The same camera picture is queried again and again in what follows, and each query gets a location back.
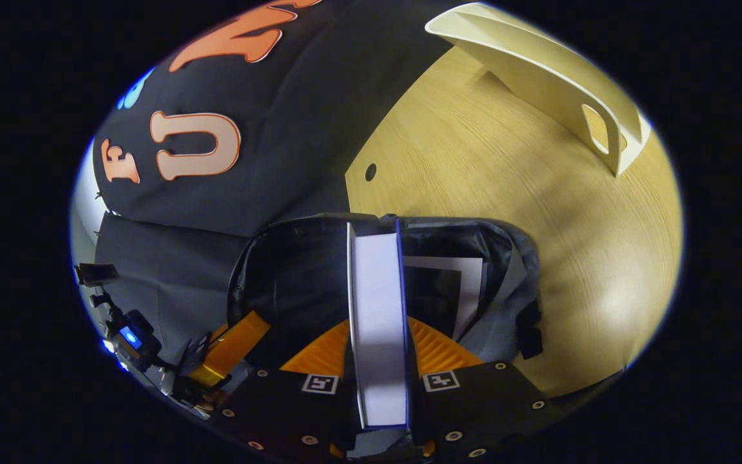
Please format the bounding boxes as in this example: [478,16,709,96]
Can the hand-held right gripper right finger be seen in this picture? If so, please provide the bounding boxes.
[406,316,565,461]

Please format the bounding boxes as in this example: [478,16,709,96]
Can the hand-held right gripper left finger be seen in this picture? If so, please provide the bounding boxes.
[216,320,359,459]

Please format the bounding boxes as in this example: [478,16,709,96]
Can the grey schoolbag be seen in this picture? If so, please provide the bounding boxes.
[226,213,544,387]

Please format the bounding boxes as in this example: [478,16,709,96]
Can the blue cover book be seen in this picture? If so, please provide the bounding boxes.
[345,219,410,431]

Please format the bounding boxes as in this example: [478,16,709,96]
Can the white bookshelf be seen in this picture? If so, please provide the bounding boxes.
[424,2,652,178]

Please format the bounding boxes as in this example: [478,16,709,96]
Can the black backdrop cloth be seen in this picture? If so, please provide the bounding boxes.
[91,0,468,368]

